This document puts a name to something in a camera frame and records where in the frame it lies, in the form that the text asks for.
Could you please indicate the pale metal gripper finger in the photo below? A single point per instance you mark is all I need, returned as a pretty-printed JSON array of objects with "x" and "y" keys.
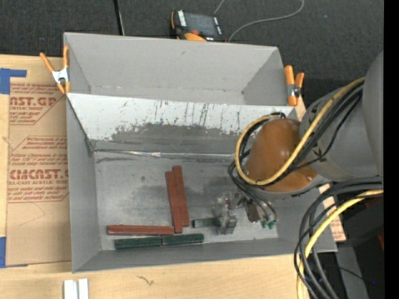
[
  {"x": 225, "y": 202},
  {"x": 230, "y": 223}
]

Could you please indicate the dark green block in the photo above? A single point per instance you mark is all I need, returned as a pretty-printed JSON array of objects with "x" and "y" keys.
[
  {"x": 184, "y": 239},
  {"x": 137, "y": 243},
  {"x": 203, "y": 222}
]

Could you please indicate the red-brown flat block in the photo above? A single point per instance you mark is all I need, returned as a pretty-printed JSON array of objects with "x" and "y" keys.
[
  {"x": 173, "y": 204},
  {"x": 140, "y": 230},
  {"x": 182, "y": 198}
]

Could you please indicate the grey metal bin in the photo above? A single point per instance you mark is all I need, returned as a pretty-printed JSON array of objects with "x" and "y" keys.
[{"x": 131, "y": 179}]

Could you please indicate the brown cardboard board red print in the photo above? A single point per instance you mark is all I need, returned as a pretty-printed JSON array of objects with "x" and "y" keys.
[{"x": 37, "y": 223}]

